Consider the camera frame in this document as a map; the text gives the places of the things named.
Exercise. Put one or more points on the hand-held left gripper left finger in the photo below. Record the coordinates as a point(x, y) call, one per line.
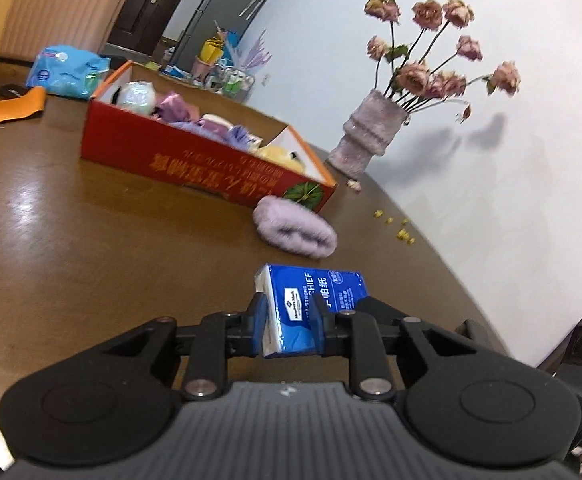
point(258, 325)

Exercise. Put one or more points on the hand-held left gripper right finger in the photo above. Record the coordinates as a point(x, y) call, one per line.
point(322, 332)

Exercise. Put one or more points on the yellow bag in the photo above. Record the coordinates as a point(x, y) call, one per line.
point(211, 49)

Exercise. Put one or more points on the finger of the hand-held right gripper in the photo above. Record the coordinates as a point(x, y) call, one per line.
point(481, 335)

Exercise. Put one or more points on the yellow white alpaca plush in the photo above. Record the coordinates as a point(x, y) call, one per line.
point(278, 157)

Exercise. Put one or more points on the pink purple scrunchie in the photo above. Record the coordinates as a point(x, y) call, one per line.
point(176, 107)

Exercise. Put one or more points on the pink bin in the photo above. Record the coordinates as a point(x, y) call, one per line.
point(204, 69)

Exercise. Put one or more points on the purple fluffy towel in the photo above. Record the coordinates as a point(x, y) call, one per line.
point(293, 230)

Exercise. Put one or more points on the fallen dried petal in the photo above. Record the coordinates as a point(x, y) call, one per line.
point(354, 184)

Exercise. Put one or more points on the blue wet wipes packet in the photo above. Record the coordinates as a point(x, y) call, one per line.
point(66, 72)

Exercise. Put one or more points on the dried rose bouquet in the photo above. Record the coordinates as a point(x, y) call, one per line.
point(428, 75)

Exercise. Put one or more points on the grey refrigerator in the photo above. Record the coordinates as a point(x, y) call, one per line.
point(226, 5)

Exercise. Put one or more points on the dark brown door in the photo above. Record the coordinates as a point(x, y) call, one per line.
point(141, 5)

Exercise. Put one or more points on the blue tissue pack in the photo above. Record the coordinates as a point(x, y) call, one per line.
point(311, 305)

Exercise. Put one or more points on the iridescent plush ball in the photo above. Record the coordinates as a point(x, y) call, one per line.
point(138, 97)

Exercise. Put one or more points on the lavender cloth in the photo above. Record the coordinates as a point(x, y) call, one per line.
point(241, 137)

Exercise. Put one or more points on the scattered yellow crumbs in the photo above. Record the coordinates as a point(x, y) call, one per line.
point(403, 234)

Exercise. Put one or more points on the red cardboard box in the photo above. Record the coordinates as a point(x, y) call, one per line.
point(181, 160)

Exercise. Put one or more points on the purple hangers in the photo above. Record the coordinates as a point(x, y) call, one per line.
point(257, 52)

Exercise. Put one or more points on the pink ribbed suitcase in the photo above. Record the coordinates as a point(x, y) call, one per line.
point(66, 5)

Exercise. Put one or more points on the pink textured vase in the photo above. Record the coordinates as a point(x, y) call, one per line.
point(368, 132)

